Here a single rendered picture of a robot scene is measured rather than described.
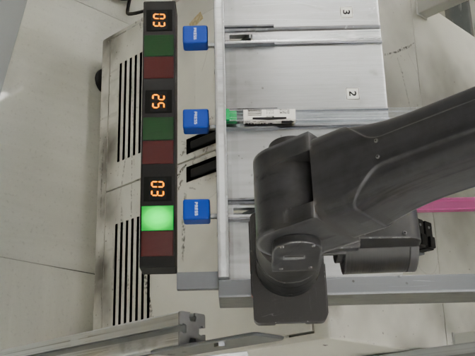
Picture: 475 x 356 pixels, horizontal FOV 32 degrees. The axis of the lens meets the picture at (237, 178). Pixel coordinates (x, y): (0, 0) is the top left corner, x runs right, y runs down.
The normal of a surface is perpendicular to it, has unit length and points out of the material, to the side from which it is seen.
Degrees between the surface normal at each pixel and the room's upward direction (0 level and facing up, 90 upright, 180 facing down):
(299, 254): 85
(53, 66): 0
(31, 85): 0
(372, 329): 0
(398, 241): 85
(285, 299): 47
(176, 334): 90
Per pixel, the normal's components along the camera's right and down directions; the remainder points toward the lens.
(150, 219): 0.00, -0.33
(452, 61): 0.72, -0.25
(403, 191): 0.09, 0.83
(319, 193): -0.63, -0.33
